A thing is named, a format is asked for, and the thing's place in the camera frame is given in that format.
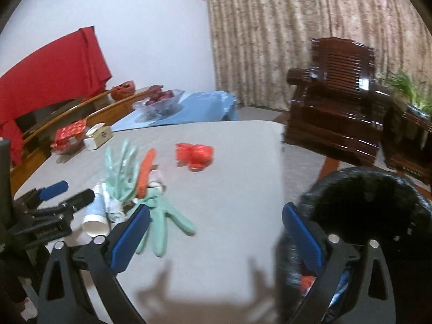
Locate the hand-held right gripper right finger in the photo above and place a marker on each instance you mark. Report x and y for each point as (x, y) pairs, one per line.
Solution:
(303, 239)

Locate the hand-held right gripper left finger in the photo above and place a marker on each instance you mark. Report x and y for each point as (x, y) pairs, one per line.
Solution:
(130, 236)

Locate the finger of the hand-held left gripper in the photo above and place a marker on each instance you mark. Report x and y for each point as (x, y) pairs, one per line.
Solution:
(79, 198)
(54, 189)

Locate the blue and white paper cup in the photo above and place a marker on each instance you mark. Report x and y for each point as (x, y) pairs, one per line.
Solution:
(95, 214)

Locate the white tissue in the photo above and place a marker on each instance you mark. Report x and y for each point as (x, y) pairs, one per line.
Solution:
(114, 206)

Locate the black bagged trash bin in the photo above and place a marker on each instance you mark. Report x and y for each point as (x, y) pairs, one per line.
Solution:
(357, 206)

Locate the red plastic bag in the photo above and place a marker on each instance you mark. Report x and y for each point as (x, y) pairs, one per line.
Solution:
(195, 155)

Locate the red crumpled wrapper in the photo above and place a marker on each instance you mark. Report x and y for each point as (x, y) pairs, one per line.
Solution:
(306, 281)

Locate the red gift box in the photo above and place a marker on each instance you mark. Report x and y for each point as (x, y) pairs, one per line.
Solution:
(69, 135)

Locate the white tissue box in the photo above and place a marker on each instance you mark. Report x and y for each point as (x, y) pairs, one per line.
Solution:
(98, 136)

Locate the beige tablecloth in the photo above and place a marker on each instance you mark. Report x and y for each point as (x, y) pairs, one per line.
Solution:
(222, 209)

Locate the red woven basket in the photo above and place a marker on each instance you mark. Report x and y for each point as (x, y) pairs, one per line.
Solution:
(123, 90)

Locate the glass fruit bowl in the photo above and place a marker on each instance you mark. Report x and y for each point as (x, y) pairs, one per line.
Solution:
(158, 108)

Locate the red cloth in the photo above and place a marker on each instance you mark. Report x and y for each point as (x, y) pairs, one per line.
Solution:
(50, 67)

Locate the pile of red apples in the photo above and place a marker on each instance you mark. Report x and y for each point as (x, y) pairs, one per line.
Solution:
(160, 94)

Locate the dark wooden armchair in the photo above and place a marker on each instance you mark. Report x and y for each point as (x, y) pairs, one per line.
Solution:
(334, 108)

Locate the dark wooden side table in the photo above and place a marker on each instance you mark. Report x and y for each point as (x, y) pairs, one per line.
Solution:
(408, 141)

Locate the blue tablecloth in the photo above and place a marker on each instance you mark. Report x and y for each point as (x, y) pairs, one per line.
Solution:
(202, 108)

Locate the potted green plant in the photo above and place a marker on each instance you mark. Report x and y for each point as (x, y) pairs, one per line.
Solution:
(405, 84)

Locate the beige patterned curtain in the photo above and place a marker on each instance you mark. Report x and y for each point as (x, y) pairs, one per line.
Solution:
(287, 23)

